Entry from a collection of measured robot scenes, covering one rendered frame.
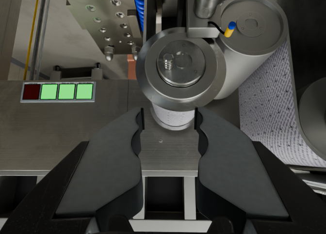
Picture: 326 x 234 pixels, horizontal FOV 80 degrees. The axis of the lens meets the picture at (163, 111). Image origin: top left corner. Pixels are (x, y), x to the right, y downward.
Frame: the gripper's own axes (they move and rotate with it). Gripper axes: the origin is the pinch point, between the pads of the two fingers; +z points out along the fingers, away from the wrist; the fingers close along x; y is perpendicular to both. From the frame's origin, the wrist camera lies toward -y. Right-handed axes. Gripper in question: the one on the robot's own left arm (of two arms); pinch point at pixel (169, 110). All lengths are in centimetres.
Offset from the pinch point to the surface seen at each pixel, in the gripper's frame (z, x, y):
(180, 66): 17.9, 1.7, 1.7
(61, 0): 195, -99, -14
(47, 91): 49, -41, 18
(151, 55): 20.1, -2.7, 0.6
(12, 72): 266, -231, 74
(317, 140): 12.7, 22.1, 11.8
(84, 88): 49, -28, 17
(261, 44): 22.5, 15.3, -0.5
